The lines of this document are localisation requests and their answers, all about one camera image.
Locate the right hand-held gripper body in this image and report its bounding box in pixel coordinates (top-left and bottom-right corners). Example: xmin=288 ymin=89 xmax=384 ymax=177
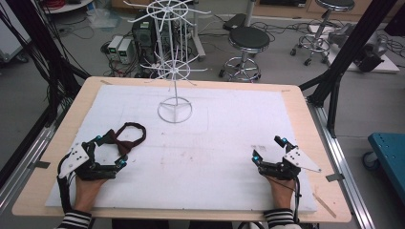
xmin=257 ymin=146 xmax=322 ymax=181

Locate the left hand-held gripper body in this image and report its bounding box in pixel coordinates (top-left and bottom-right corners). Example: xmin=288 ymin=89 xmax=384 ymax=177
xmin=58 ymin=142 xmax=117 ymax=182

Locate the brown hair scrunchie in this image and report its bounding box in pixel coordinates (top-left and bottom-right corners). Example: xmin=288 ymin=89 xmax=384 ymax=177
xmin=102 ymin=121 xmax=148 ymax=157

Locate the grey tape strip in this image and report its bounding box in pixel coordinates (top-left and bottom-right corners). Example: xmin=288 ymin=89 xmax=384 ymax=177
xmin=325 ymin=173 xmax=346 ymax=183
xmin=33 ymin=160 xmax=52 ymax=170

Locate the thin wooden stick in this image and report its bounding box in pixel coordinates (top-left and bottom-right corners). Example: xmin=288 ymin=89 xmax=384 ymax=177
xmin=311 ymin=192 xmax=338 ymax=219

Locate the white foam mat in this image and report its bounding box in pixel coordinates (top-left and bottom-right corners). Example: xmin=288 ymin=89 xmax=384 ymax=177
xmin=45 ymin=83 xmax=319 ymax=214

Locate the blue cart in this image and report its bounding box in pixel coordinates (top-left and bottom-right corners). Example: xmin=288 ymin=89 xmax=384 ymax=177
xmin=361 ymin=132 xmax=405 ymax=205

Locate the grey bench power supply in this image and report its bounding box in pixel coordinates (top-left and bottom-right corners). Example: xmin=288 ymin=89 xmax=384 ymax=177
xmin=107 ymin=34 xmax=125 ymax=62
xmin=117 ymin=38 xmax=135 ymax=65

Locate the black round stool chrome base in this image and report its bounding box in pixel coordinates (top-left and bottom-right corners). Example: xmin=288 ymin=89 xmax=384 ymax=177
xmin=218 ymin=25 xmax=271 ymax=84

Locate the black computer tower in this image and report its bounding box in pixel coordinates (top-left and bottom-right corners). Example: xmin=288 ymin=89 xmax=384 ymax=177
xmin=131 ymin=11 xmax=158 ymax=66

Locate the white board with grey device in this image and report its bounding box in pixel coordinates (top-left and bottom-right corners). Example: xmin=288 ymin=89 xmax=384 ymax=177
xmin=325 ymin=22 xmax=401 ymax=74

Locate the flat black box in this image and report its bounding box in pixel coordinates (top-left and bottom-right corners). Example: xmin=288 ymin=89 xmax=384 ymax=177
xmin=222 ymin=12 xmax=247 ymax=32

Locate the grey round stool with castors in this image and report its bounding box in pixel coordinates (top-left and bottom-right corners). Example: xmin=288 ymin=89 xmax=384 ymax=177
xmin=289 ymin=0 xmax=356 ymax=67

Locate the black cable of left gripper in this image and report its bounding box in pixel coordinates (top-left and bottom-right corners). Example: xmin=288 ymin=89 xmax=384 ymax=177
xmin=56 ymin=154 xmax=74 ymax=215

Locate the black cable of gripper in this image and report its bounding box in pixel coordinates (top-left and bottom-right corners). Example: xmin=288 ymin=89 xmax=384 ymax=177
xmin=56 ymin=154 xmax=74 ymax=215
xmin=293 ymin=175 xmax=303 ymax=224

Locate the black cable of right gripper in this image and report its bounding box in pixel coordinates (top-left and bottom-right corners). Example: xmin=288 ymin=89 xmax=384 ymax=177
xmin=293 ymin=175 xmax=303 ymax=224

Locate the black metal frame post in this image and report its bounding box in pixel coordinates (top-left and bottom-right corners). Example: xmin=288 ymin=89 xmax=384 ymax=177
xmin=0 ymin=0 xmax=92 ymax=189
xmin=298 ymin=0 xmax=399 ymax=139

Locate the white wire display rack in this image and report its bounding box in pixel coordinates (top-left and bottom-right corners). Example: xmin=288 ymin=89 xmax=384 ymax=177
xmin=122 ymin=0 xmax=212 ymax=125

